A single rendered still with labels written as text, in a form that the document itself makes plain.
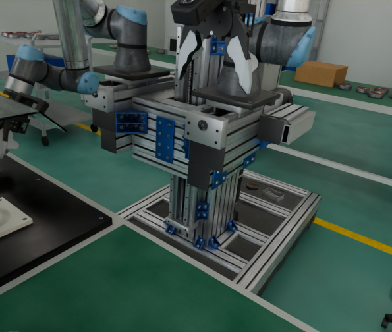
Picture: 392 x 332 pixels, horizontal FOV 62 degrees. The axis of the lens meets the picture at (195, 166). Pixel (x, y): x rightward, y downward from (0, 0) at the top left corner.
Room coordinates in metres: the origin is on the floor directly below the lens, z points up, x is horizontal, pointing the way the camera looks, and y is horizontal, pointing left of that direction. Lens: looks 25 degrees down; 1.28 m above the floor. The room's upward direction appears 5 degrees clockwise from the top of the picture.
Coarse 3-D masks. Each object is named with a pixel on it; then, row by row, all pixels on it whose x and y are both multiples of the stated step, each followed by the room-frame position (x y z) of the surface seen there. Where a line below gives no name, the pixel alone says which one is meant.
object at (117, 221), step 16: (16, 160) 1.03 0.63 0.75; (48, 176) 0.94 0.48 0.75; (96, 208) 0.77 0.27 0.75; (128, 224) 0.71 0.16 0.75; (160, 240) 0.66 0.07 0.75; (64, 256) 0.57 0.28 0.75; (32, 272) 0.52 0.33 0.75; (208, 272) 0.56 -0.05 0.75; (0, 288) 0.47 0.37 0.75; (240, 288) 0.52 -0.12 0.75; (272, 304) 0.48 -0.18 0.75; (288, 320) 0.45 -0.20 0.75
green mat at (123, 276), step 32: (96, 256) 0.58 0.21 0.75; (128, 256) 0.59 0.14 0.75; (160, 256) 0.60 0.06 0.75; (32, 288) 0.47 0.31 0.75; (64, 288) 0.48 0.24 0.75; (96, 288) 0.49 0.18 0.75; (128, 288) 0.49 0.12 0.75; (160, 288) 0.50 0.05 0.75; (192, 288) 0.51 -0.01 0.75; (224, 288) 0.52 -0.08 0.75; (0, 320) 0.40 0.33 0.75; (32, 320) 0.40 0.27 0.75; (64, 320) 0.41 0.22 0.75; (96, 320) 0.41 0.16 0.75; (128, 320) 0.42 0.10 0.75; (160, 320) 0.42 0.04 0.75; (192, 320) 0.43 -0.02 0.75; (224, 320) 0.44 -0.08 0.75; (256, 320) 0.44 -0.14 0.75
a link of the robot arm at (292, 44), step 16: (288, 0) 1.00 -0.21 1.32; (304, 0) 1.00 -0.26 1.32; (272, 16) 1.04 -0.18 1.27; (288, 16) 1.00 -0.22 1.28; (304, 16) 1.00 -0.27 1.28; (272, 32) 1.02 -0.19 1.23; (288, 32) 0.99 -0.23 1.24; (304, 32) 0.99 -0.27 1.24; (272, 48) 1.01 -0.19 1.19; (288, 48) 0.99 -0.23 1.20; (304, 48) 0.97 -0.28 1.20; (288, 64) 1.01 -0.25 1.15
